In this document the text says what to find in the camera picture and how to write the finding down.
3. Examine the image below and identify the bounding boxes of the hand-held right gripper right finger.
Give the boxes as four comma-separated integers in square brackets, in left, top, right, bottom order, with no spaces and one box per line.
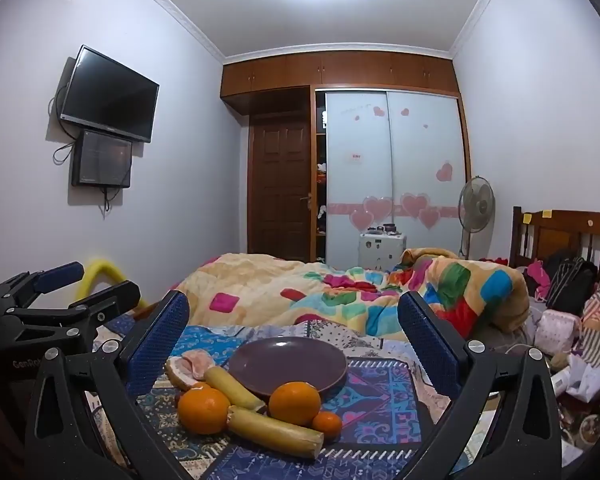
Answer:
[397,290,563,480]

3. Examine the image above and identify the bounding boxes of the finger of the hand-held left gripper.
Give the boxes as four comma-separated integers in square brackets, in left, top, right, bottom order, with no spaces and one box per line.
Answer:
[0,261,85,308]
[7,281,141,342]

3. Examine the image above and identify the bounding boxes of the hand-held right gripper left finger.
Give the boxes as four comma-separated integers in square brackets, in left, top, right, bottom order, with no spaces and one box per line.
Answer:
[24,290,191,480]

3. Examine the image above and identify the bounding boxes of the pomelo wedge with rind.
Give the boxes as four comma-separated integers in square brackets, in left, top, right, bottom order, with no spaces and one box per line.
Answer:
[165,358,197,391]

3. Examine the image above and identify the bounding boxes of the peeled pink pomelo segment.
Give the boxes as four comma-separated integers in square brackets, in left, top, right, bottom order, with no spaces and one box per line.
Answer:
[181,351,216,381]

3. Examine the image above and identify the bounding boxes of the large orange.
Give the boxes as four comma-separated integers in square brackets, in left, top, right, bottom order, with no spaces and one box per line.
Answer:
[178,387,231,436]
[268,381,322,428]

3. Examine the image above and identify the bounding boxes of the short corn cob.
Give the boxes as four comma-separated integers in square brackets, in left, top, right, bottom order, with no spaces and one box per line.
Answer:
[203,366,267,411]

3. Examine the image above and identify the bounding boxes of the small tangerine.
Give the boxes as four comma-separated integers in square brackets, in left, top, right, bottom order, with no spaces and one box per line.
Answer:
[312,411,343,436]

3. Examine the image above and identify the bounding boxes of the brown round plate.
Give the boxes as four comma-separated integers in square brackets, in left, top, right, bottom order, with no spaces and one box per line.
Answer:
[228,337,349,397]

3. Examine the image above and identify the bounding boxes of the long yellow-green corn cob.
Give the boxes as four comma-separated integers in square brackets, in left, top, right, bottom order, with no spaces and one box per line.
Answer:
[226,406,325,459]

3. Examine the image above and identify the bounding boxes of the bright pink cloth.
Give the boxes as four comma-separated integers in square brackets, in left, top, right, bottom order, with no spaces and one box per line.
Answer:
[525,259,551,302]

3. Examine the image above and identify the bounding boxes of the light pink quilted bag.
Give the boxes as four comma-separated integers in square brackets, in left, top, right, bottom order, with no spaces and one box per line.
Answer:
[535,310,581,356]

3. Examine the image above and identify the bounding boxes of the colourful checked blanket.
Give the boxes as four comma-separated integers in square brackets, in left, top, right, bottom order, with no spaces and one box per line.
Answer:
[172,247,531,341]

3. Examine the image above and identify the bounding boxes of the pink heart stickers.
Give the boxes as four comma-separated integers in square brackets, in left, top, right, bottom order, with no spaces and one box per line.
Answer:
[327,105,456,233]

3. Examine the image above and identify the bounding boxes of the standing electric fan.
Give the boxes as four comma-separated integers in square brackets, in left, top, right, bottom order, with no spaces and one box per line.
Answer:
[457,176,496,261]

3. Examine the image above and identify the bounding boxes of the black bag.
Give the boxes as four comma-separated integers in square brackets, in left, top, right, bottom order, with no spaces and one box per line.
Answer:
[545,256,598,317]

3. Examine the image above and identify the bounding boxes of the white plastic bag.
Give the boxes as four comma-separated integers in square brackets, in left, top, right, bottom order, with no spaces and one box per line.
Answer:
[565,355,600,402]

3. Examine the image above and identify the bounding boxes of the wooden headboard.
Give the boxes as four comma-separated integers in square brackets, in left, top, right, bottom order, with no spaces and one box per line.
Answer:
[510,206,600,281]

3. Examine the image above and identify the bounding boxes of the frosted sliding wardrobe door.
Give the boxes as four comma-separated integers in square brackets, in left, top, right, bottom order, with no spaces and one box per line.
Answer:
[387,92,467,261]
[325,91,393,267]

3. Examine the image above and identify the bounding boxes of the brown wooden door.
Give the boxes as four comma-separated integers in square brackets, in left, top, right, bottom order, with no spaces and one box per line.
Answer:
[248,112,313,262]

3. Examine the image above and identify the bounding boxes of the clothes on wardrobe shelves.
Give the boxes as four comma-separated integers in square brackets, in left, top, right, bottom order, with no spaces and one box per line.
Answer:
[316,105,328,261]

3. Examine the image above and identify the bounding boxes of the wooden wardrobe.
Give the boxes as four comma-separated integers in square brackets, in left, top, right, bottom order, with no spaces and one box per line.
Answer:
[220,51,473,268]

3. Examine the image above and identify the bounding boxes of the yellow chair frame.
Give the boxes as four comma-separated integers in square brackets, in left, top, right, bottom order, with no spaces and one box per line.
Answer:
[80,258,148,311]

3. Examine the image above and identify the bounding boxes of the black monitor cable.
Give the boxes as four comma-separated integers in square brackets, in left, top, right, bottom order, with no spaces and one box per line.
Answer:
[100,186,124,213]

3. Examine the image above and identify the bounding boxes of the black television cable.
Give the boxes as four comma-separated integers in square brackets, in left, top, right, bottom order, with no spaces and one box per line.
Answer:
[47,85,77,166]

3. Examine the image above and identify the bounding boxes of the small black wall monitor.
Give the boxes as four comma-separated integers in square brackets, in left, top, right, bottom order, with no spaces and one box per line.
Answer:
[71,130,133,189]

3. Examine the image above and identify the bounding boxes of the wall-mounted black television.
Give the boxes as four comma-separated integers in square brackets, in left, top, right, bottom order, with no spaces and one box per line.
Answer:
[60,45,160,143]

